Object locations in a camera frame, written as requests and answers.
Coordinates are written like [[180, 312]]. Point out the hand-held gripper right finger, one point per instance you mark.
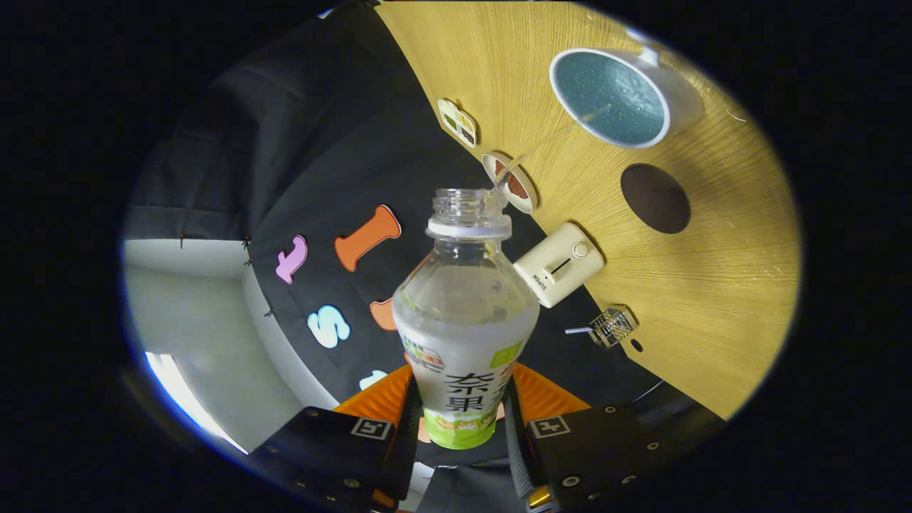
[[598, 449]]

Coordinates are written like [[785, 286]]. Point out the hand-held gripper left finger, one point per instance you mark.
[[328, 449]]

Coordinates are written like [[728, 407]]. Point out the clear plastic juice bottle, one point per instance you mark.
[[463, 335]]

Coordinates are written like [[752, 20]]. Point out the dark brown round coaster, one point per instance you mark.
[[655, 199]]

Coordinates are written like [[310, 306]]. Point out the white cup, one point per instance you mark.
[[613, 96]]

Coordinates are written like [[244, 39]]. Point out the blue striped straw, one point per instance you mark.
[[578, 330]]

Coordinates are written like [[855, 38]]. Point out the small clear glass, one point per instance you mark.
[[613, 326]]

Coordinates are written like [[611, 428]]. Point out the white toaster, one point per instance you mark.
[[556, 267]]

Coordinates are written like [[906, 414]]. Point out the wooden table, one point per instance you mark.
[[712, 299]]

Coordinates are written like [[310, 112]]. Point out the red meat slice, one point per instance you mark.
[[502, 171], [519, 189]]

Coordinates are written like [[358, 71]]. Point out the white round plate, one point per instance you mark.
[[489, 164]]

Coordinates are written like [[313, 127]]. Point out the black backdrop cloth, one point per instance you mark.
[[320, 142]]

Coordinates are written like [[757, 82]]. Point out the white divided condiment dish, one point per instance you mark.
[[456, 121]]

